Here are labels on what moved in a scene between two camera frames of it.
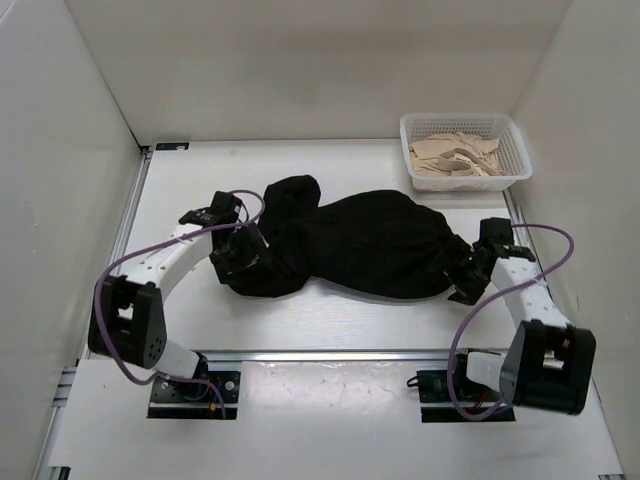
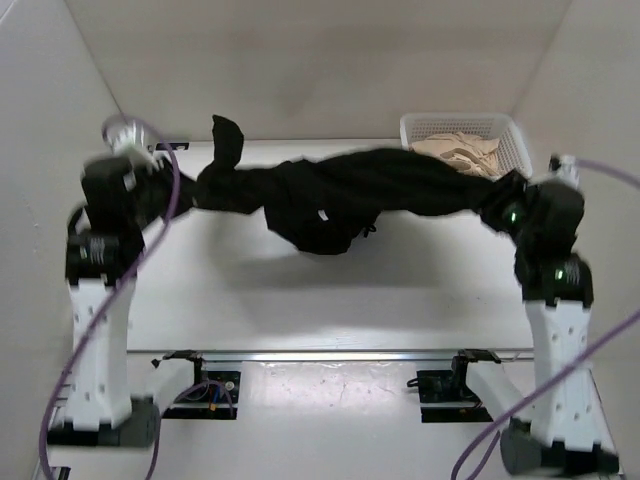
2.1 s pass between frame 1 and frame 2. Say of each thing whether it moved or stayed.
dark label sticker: stayed
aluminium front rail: stayed
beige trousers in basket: stayed
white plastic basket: stayed
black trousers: moved
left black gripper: moved
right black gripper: moved
